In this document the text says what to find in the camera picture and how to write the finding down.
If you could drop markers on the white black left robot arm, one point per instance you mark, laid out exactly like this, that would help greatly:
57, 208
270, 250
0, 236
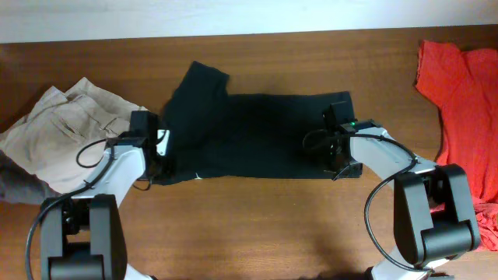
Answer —
81, 235

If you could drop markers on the dark green t-shirt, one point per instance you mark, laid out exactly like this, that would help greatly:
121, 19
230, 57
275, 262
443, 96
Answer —
215, 134

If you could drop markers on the red t-shirt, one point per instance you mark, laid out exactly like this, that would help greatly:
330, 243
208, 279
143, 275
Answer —
463, 86

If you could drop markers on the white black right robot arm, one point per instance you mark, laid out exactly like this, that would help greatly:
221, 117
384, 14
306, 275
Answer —
434, 216

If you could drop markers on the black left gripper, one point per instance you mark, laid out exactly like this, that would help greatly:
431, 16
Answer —
156, 167

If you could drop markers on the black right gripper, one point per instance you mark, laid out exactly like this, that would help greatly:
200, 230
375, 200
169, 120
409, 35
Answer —
348, 169

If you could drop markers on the grey folded garment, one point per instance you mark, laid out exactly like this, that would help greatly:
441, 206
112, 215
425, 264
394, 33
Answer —
19, 186

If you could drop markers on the beige folded trousers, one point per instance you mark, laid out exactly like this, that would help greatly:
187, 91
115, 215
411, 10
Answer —
45, 142

